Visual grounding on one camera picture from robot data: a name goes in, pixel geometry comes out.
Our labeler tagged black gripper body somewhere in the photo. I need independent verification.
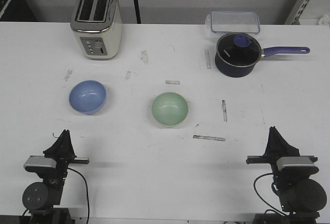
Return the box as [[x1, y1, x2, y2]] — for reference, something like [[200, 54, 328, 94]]
[[53, 158, 90, 183], [246, 156, 318, 165]]

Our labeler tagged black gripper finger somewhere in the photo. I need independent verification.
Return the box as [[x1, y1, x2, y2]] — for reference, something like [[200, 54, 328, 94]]
[[273, 127, 300, 157], [263, 127, 275, 157], [43, 130, 66, 158], [65, 130, 76, 158]]

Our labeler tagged blue bowl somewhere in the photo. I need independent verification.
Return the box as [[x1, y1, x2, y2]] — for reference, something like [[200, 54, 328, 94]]
[[69, 80, 107, 115]]

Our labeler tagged green bowl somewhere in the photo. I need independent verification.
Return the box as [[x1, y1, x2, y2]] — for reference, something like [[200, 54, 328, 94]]
[[151, 92, 189, 127]]

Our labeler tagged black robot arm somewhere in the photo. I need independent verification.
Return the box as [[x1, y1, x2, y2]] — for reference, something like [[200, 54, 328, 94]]
[[22, 130, 89, 223], [246, 127, 327, 223]]

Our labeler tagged dark blue saucepan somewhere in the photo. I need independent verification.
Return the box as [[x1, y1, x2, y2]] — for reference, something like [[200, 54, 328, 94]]
[[214, 32, 310, 78]]

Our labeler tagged glass pot lid blue knob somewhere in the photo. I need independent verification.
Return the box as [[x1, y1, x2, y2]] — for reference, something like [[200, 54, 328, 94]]
[[217, 32, 261, 67]]

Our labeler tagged cream and chrome toaster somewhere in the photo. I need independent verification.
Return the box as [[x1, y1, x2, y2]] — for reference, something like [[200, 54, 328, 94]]
[[70, 0, 123, 60]]

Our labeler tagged white crumpled object on shelf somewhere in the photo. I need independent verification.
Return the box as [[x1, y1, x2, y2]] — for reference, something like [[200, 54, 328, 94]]
[[318, 14, 330, 26]]

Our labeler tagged clear plastic food container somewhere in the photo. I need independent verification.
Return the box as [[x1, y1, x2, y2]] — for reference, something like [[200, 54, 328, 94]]
[[205, 10, 260, 34]]

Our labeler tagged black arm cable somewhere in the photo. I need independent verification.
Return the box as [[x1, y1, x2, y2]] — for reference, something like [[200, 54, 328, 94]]
[[253, 173, 287, 217], [66, 167, 90, 224]]

